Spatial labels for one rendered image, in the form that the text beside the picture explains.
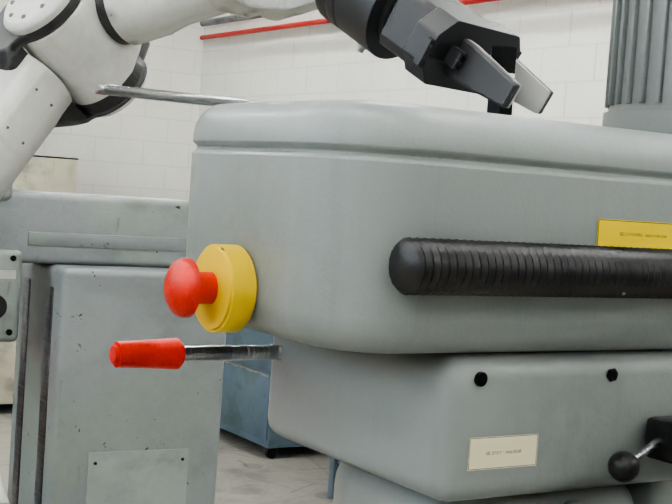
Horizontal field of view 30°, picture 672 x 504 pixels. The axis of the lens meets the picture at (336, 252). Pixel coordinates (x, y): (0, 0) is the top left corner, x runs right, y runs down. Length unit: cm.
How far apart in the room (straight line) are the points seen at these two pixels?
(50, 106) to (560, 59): 611
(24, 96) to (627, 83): 54
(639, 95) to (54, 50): 52
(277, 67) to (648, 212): 891
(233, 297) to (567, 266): 22
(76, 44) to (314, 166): 45
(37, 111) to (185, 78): 967
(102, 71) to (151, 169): 951
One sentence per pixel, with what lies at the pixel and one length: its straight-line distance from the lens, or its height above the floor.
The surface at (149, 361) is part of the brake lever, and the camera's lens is 94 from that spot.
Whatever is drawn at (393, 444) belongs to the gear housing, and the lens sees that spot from 87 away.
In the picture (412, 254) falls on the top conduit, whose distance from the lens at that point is 74.
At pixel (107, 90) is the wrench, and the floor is 189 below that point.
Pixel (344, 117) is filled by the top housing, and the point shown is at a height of 188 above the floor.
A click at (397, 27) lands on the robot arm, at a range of 99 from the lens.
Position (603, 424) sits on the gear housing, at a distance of 92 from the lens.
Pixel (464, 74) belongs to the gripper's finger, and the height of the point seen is 193.
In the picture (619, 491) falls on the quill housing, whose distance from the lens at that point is 99.
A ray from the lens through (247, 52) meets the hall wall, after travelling 1022.
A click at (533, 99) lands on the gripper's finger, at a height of 191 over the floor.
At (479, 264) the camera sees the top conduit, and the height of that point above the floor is 179.
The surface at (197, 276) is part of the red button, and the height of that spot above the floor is 177.
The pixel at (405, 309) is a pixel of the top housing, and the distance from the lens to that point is 78.
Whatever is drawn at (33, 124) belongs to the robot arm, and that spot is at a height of 187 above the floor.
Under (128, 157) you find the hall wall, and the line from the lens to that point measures 1062.
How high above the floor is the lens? 183
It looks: 3 degrees down
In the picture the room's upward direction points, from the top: 4 degrees clockwise
